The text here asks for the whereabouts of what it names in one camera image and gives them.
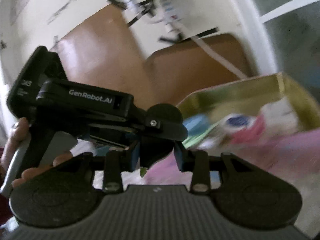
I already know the brown cardboard sheet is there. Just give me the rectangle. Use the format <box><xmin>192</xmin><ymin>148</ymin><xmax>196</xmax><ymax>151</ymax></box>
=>
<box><xmin>51</xmin><ymin>5</ymin><xmax>156</xmax><ymax>109</ymax></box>

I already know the blue plastic case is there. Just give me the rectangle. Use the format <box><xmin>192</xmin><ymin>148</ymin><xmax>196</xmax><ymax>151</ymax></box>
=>
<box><xmin>183</xmin><ymin>114</ymin><xmax>210</xmax><ymax>134</ymax></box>

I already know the green cloth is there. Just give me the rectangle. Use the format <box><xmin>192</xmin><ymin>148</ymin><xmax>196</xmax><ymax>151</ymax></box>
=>
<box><xmin>182</xmin><ymin>124</ymin><xmax>217</xmax><ymax>148</ymax></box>

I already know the brown seat cushion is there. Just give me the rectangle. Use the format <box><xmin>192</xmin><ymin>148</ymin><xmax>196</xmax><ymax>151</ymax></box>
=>
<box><xmin>144</xmin><ymin>34</ymin><xmax>253</xmax><ymax>105</ymax></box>

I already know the white power strip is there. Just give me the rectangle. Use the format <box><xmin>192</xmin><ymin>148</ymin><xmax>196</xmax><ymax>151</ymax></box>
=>
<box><xmin>155</xmin><ymin>0</ymin><xmax>182</xmax><ymax>33</ymax></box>

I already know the frosted floral glass door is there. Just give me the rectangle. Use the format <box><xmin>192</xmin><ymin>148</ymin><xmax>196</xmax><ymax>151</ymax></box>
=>
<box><xmin>231</xmin><ymin>0</ymin><xmax>319</xmax><ymax>99</ymax></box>

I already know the person's left hand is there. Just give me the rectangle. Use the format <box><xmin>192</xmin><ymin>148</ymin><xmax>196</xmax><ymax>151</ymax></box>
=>
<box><xmin>1</xmin><ymin>118</ymin><xmax>73</xmax><ymax>188</ymax></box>

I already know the white alcohol wipes packet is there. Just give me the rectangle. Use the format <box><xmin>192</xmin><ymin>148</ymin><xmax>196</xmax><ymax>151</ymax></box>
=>
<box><xmin>199</xmin><ymin>113</ymin><xmax>258</xmax><ymax>148</ymax></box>

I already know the white tissue packet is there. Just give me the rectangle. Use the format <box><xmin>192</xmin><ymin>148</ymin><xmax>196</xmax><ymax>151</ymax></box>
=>
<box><xmin>260</xmin><ymin>96</ymin><xmax>299</xmax><ymax>138</ymax></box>

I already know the pink macaron tin box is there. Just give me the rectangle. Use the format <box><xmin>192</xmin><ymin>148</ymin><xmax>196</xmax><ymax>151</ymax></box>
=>
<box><xmin>143</xmin><ymin>71</ymin><xmax>320</xmax><ymax>181</ymax></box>

